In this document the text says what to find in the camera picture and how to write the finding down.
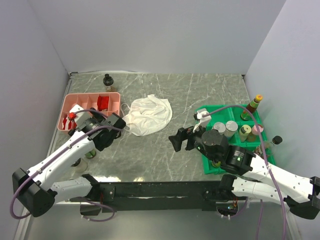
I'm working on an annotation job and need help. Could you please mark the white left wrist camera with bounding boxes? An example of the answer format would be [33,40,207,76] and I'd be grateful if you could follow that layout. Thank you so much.
[67,104,92,130]

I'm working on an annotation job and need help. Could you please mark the pink lid spice jar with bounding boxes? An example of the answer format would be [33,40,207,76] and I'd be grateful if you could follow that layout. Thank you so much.
[246,124,264,143]

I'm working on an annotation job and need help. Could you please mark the red white striped packet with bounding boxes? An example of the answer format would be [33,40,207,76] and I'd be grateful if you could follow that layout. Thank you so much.
[62,113,76,131]

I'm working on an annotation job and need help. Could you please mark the black cap spice jar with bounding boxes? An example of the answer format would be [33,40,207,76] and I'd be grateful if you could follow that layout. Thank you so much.
[103,73,117,92]

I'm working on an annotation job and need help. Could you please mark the red sauce bottle yellow cap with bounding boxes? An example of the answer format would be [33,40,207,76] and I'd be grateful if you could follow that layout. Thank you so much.
[240,94,263,121]

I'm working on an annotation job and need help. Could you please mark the black front mounting rail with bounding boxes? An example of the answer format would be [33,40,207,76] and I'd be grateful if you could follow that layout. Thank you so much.
[69,181,251,213]

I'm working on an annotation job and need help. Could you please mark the pink compartment tray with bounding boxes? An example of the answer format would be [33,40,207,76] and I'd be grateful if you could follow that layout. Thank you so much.
[57,92,121,134]

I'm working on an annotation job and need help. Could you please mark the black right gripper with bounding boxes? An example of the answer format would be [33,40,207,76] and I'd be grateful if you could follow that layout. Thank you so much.
[168,120,219,163]

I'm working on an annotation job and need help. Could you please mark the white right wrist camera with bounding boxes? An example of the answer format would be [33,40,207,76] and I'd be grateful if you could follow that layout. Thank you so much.
[192,108,212,133]

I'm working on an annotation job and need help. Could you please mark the dark sauce bottle black cap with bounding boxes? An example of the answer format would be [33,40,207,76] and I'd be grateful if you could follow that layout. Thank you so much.
[253,135,283,159]

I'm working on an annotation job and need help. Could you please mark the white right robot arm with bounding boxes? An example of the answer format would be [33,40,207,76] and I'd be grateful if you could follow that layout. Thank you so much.
[168,127,320,220]

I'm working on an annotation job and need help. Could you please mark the silver lid blue label jar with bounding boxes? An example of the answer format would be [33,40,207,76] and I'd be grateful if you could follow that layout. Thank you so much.
[224,120,238,139]

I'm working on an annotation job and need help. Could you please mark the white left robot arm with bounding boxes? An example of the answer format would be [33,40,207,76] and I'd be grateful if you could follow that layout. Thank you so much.
[9,104,126,220]

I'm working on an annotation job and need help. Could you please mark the red packet back compartment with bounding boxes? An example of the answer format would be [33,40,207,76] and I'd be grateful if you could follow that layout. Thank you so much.
[97,95,110,112]

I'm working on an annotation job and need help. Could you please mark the white crumpled cloth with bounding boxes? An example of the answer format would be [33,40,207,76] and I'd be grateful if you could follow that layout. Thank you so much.
[120,94,173,137]

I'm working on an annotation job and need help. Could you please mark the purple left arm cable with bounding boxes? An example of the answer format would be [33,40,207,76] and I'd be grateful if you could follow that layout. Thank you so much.
[9,108,126,223]

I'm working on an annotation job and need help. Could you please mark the green compartment bin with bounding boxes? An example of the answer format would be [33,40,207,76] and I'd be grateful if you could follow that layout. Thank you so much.
[194,104,277,175]

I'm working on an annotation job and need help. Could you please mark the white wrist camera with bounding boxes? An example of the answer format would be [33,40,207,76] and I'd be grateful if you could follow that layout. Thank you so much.
[192,108,212,133]
[67,104,92,130]

